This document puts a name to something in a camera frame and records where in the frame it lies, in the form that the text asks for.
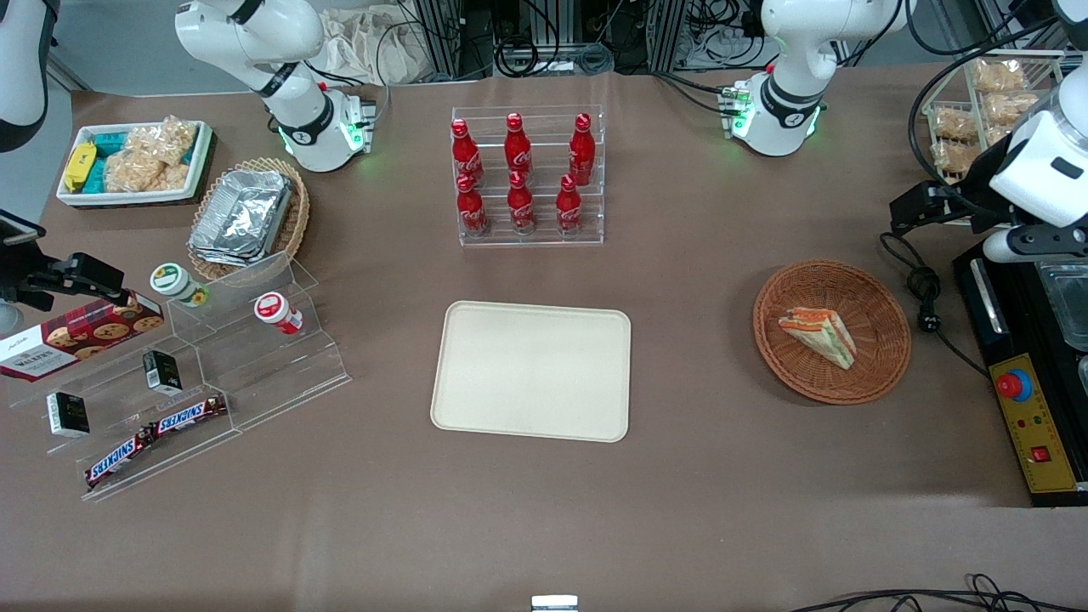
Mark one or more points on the red lid yogurt cup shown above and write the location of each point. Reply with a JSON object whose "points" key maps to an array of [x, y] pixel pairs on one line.
{"points": [[276, 311]]}

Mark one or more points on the yellow snack pack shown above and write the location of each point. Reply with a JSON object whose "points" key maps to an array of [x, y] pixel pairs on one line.
{"points": [[79, 166]]}

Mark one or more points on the clear container on machine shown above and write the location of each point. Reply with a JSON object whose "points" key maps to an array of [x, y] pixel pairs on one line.
{"points": [[1067, 306]]}

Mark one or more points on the green lid yogurt cup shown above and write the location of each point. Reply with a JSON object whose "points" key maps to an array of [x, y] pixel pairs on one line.
{"points": [[174, 283]]}

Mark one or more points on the red cola bottle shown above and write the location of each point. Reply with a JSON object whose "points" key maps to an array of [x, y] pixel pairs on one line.
{"points": [[472, 212], [518, 149], [521, 208], [466, 157], [581, 153], [569, 211]]}

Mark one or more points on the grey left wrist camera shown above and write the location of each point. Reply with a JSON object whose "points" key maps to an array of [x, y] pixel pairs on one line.
{"points": [[1033, 245]]}

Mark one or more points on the white rectangular bin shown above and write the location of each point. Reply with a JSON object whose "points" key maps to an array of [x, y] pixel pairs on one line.
{"points": [[200, 161]]}

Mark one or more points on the beige cloth bag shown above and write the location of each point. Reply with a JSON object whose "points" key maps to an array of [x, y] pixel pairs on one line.
{"points": [[365, 42]]}

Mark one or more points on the red walkers cookie box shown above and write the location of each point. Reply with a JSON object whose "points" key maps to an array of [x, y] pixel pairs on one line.
{"points": [[76, 340]]}

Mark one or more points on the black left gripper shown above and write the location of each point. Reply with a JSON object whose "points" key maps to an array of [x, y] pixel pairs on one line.
{"points": [[971, 197]]}

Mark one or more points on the beige rectangular tray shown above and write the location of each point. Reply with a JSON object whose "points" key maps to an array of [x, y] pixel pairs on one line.
{"points": [[531, 374]]}

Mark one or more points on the round brown wicker basket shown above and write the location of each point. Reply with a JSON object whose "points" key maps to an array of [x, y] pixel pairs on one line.
{"points": [[833, 382]]}

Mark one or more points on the red-brown snickers bar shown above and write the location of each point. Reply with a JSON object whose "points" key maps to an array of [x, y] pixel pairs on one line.
{"points": [[119, 459], [189, 415]]}

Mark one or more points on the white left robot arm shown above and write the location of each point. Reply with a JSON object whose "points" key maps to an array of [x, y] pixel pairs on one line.
{"points": [[790, 85]]}

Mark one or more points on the teal snack pack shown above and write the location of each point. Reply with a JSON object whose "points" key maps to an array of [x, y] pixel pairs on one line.
{"points": [[106, 144]]}

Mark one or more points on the clear acrylic bottle rack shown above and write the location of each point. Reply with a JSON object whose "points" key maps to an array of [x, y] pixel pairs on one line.
{"points": [[527, 240]]}

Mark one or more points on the small black box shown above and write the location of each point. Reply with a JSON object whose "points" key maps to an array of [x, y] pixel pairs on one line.
{"points": [[162, 372], [68, 415]]}

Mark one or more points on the clear rice cracker bag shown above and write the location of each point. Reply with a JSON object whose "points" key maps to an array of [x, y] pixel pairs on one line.
{"points": [[140, 174], [166, 140]]}

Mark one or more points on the stacked aluminium foil trays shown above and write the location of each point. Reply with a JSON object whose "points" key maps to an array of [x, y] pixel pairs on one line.
{"points": [[242, 217]]}

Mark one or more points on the oval light wicker basket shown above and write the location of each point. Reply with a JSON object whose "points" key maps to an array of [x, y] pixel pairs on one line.
{"points": [[297, 212]]}

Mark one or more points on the aluminium frame rack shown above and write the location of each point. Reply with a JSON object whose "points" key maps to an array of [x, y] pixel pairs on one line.
{"points": [[450, 34]]}

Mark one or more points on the black machine with yellow panel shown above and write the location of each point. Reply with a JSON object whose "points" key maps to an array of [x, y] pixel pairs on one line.
{"points": [[1045, 442]]}

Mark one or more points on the triangular sandwich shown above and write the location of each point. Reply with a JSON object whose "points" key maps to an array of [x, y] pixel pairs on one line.
{"points": [[820, 336]]}

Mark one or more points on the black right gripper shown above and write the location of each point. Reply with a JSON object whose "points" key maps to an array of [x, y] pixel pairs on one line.
{"points": [[34, 282]]}

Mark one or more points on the clear fried snack bag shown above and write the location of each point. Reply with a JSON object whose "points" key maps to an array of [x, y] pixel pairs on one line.
{"points": [[999, 75], [952, 155], [954, 124], [1011, 106]]}

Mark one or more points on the clear acrylic stepped shelf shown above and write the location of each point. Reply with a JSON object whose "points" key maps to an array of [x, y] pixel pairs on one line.
{"points": [[255, 374]]}

